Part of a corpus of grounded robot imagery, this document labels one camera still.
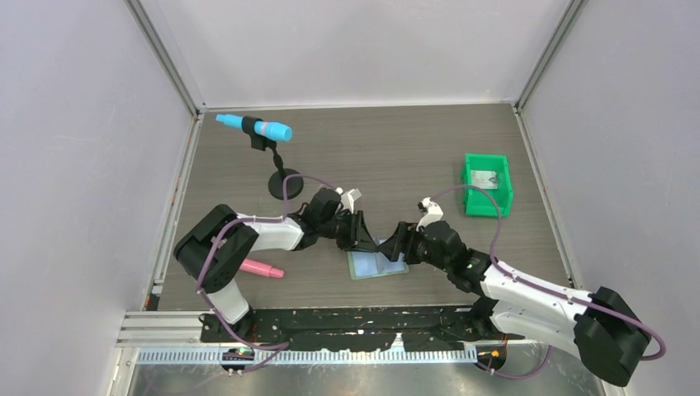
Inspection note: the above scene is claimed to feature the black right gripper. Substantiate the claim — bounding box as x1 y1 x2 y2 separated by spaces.
378 221 452 273

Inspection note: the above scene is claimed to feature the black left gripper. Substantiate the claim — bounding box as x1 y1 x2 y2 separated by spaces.
318 210 378 253

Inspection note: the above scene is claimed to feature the mint green card holder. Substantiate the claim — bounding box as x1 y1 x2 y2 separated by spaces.
348 251 409 281

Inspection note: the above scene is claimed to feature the silver VIP card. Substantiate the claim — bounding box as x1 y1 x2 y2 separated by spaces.
470 170 499 190

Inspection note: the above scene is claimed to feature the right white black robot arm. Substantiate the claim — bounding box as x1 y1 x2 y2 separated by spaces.
378 221 651 387

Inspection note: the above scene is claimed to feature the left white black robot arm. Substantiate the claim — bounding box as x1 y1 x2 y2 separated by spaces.
173 188 377 342

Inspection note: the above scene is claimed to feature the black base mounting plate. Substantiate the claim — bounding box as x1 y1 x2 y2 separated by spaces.
199 305 516 352

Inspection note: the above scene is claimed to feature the green plastic bin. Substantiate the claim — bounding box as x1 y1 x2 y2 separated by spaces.
461 153 514 218

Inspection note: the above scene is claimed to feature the black microphone stand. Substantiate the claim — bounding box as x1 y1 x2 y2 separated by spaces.
244 132 304 200

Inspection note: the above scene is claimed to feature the pink marker pen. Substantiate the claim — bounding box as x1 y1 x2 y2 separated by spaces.
239 259 285 279

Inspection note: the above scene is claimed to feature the blue toy microphone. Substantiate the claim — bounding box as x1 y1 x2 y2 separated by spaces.
215 114 293 142

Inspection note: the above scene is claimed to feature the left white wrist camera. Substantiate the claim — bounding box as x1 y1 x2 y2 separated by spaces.
335 187 362 214

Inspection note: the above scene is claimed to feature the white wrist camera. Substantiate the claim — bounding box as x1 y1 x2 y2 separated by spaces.
417 197 443 230
335 187 362 214

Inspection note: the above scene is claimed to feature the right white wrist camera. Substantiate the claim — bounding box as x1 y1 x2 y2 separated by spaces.
417 197 443 230

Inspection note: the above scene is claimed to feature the aluminium frame rail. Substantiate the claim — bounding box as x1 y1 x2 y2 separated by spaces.
117 306 537 372

